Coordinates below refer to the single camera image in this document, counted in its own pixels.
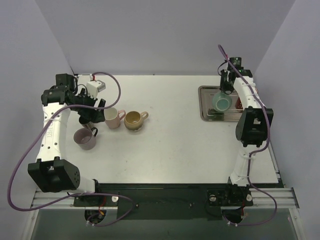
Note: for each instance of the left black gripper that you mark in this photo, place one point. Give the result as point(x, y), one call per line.
point(92, 109)

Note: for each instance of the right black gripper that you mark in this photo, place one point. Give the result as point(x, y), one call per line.
point(226, 84)

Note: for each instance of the teal mug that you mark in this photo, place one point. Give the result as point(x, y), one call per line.
point(221, 102)

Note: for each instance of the red mug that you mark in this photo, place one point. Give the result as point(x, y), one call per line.
point(238, 104)

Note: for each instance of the lilac mug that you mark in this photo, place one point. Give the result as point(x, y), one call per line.
point(85, 138)

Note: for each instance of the pink mug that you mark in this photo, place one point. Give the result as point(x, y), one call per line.
point(113, 117)

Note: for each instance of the beige round mug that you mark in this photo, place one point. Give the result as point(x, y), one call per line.
point(134, 120)

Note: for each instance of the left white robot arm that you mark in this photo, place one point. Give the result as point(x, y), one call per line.
point(52, 172)

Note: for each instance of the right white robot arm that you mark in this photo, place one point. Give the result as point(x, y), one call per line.
point(253, 127)

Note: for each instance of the metal tray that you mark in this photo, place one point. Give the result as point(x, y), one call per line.
point(207, 112)

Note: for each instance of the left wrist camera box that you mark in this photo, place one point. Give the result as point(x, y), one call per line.
point(94, 87)

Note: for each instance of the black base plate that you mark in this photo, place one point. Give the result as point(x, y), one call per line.
point(168, 201)

